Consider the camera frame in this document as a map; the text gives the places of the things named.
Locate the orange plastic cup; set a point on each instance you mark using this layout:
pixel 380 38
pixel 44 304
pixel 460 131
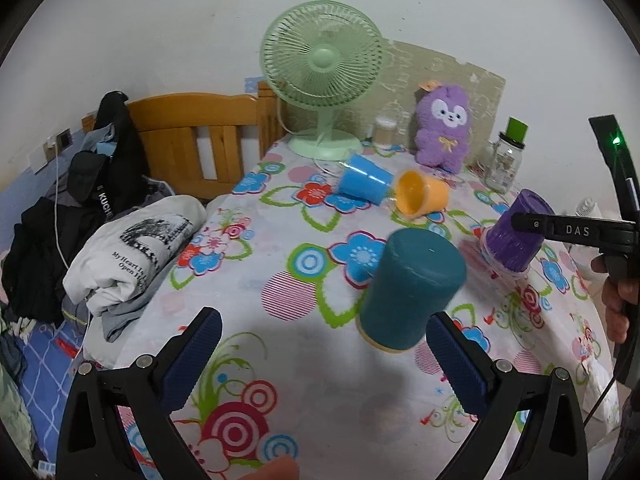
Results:
pixel 417 194

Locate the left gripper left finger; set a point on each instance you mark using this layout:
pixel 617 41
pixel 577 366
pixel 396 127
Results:
pixel 93 443

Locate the purple plastic cup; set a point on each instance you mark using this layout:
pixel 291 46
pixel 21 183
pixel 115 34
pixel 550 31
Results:
pixel 506 249

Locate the black clothes pile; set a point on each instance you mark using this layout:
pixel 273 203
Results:
pixel 108 176

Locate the person's right hand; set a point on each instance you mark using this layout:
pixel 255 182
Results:
pixel 615 294

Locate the blue checked bed sheet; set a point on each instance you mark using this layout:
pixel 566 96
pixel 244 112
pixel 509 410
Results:
pixel 42 359

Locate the person's left hand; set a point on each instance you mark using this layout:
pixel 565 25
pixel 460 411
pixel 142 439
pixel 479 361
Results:
pixel 282 468

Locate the glass jar with black lid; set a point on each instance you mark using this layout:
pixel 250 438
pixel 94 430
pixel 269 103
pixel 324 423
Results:
pixel 504 163

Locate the blue plastic cup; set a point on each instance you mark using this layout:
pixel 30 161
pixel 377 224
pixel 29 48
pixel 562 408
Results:
pixel 364 180

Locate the purple plush toy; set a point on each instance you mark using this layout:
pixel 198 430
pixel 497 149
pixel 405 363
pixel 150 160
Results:
pixel 444 122

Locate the white folded printed shirt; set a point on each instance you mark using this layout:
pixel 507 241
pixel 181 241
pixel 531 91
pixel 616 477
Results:
pixel 123 256

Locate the teal cylindrical bottle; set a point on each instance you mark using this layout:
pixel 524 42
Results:
pixel 418 275

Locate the green desk fan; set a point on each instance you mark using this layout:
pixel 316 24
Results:
pixel 322 55

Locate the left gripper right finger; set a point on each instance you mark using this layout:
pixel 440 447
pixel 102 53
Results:
pixel 553 442

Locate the green box on jar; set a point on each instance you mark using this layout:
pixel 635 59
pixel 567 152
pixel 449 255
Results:
pixel 516 130

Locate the cotton swab container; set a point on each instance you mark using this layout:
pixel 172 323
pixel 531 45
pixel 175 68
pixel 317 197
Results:
pixel 384 132

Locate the white wall socket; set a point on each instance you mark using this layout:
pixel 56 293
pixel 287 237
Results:
pixel 49 150

